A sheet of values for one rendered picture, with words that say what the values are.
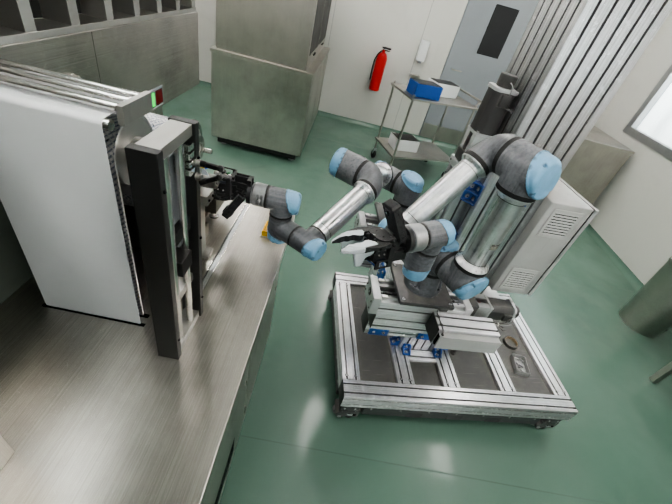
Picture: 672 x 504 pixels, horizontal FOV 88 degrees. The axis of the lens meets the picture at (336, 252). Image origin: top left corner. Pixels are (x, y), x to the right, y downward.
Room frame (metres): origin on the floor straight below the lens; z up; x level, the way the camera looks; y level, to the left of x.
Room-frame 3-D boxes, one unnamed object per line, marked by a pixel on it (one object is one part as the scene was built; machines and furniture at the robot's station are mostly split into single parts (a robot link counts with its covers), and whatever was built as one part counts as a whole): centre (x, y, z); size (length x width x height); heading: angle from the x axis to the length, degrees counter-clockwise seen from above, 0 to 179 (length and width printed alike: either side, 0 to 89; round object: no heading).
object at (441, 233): (0.83, -0.24, 1.21); 0.11 x 0.08 x 0.09; 128
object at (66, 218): (0.53, 0.60, 1.17); 0.34 x 0.05 x 0.54; 95
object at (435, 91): (4.29, -0.60, 0.51); 0.91 x 0.58 x 1.02; 117
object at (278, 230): (0.95, 0.19, 1.01); 0.11 x 0.08 x 0.11; 63
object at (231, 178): (0.95, 0.37, 1.12); 0.12 x 0.08 x 0.09; 95
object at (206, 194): (0.84, 0.43, 1.05); 0.06 x 0.05 x 0.31; 95
